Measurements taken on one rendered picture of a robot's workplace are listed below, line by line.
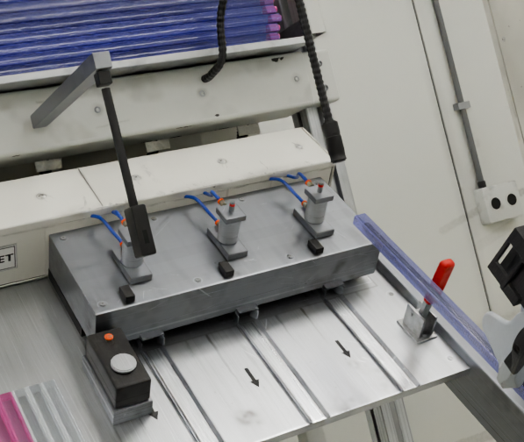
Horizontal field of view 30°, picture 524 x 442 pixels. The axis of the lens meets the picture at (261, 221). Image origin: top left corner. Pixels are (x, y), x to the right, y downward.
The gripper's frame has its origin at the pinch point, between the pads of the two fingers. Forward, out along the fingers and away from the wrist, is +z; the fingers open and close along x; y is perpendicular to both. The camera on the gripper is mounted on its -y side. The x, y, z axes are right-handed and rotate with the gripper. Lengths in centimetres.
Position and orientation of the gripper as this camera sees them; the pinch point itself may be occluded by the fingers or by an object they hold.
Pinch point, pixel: (521, 381)
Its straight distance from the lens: 87.2
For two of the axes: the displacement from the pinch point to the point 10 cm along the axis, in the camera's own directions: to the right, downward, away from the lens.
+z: -2.5, 6.3, 7.4
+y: -4.4, -7.5, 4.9
